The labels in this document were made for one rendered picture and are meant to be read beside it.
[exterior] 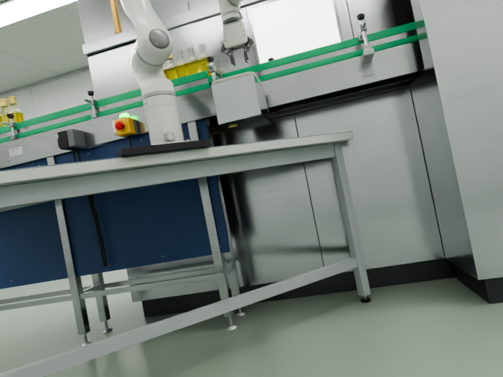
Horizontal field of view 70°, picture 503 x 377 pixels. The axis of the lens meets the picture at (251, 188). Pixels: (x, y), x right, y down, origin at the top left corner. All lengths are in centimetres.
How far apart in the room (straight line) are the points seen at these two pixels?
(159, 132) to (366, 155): 99
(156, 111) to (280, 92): 60
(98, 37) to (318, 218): 156
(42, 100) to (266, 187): 512
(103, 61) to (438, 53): 167
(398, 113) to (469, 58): 43
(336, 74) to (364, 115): 29
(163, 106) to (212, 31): 79
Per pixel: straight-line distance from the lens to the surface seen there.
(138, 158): 122
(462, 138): 152
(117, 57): 225
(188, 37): 206
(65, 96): 628
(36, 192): 124
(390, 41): 174
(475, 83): 156
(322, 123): 183
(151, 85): 135
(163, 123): 131
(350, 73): 167
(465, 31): 160
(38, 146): 205
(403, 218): 185
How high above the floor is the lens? 55
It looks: 1 degrees up
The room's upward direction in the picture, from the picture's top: 11 degrees counter-clockwise
